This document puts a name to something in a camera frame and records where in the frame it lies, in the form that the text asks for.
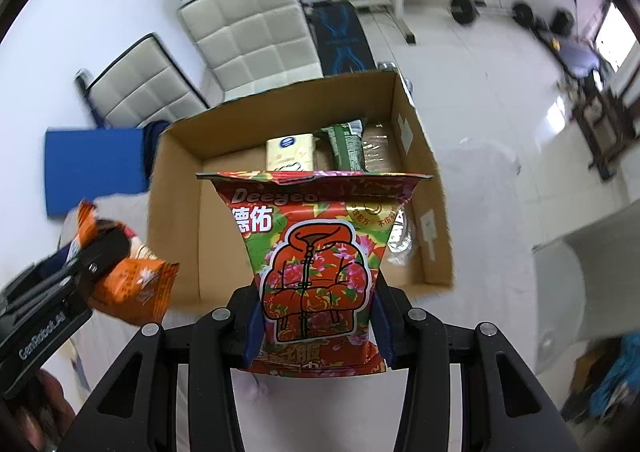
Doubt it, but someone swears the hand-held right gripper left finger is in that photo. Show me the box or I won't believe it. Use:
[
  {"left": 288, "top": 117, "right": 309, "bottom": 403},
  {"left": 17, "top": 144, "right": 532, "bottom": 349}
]
[{"left": 62, "top": 285, "right": 264, "bottom": 452}]

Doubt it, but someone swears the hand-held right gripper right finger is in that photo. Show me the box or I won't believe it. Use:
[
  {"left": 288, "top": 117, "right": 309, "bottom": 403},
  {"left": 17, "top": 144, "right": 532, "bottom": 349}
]
[{"left": 372, "top": 279, "right": 581, "bottom": 452}]

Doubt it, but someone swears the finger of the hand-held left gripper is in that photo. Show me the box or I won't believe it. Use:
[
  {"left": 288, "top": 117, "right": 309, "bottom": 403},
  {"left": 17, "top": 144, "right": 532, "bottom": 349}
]
[{"left": 74, "top": 219, "right": 132, "bottom": 305}]

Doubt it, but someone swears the orange snack packet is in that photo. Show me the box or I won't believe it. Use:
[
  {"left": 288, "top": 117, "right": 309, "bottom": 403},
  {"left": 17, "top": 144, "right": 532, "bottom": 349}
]
[{"left": 74, "top": 200, "right": 180, "bottom": 326}]

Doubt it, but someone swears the red floral wet wipes packet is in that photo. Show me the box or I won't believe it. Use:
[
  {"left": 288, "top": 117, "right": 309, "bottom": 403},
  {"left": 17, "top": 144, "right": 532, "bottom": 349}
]
[{"left": 195, "top": 170, "right": 434, "bottom": 378}]

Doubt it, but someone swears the brown cardboard box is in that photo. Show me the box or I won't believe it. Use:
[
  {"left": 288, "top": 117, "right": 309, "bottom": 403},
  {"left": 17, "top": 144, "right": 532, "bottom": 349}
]
[{"left": 147, "top": 69, "right": 456, "bottom": 314}]

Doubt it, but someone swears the person's left hand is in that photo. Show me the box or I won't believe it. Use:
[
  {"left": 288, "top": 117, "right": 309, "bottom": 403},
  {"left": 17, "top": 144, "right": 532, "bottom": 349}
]
[{"left": 0, "top": 368, "right": 77, "bottom": 452}]

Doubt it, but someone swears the blue foam mat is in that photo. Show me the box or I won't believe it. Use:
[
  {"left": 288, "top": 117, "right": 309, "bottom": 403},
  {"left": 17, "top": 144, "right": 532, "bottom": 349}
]
[{"left": 43, "top": 127, "right": 151, "bottom": 216}]

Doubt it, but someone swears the clear plastic packet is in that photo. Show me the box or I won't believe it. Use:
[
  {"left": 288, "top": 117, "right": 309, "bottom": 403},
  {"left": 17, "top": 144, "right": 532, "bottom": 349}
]
[{"left": 359, "top": 122, "right": 418, "bottom": 265}]

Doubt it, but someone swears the dark blue cloth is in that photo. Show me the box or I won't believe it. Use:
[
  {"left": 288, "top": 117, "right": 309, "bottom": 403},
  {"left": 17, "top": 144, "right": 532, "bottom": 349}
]
[{"left": 142, "top": 120, "right": 172, "bottom": 170}]

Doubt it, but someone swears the white padded chair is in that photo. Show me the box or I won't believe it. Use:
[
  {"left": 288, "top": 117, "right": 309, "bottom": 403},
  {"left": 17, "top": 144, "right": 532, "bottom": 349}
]
[
  {"left": 177, "top": 0, "right": 322, "bottom": 102},
  {"left": 75, "top": 33, "right": 211, "bottom": 131}
]

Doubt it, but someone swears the cream tissue packet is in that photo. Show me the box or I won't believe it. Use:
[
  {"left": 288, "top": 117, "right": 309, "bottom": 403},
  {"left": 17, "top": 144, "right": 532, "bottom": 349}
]
[{"left": 266, "top": 133, "right": 317, "bottom": 172}]

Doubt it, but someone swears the green snack packet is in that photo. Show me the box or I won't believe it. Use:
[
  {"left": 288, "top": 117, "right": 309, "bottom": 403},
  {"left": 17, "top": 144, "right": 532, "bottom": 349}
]
[{"left": 313, "top": 119, "right": 369, "bottom": 173}]

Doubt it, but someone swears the blue and orange clutter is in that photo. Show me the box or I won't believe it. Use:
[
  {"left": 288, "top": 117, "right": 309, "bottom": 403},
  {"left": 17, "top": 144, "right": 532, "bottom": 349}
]
[{"left": 559, "top": 332, "right": 640, "bottom": 435}]

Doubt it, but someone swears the black blue bench pad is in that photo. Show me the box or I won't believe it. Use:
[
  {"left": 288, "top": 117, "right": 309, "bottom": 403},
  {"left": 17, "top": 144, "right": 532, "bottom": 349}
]
[{"left": 310, "top": 1, "right": 377, "bottom": 79}]

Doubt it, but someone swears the dark wooden table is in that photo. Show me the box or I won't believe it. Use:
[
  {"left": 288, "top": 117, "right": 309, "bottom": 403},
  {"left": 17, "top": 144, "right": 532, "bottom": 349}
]
[{"left": 537, "top": 7, "right": 640, "bottom": 183}]

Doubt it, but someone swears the short barbell on floor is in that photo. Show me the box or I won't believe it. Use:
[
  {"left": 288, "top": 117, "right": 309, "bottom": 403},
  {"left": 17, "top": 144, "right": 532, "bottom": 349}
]
[{"left": 449, "top": 0, "right": 537, "bottom": 29}]

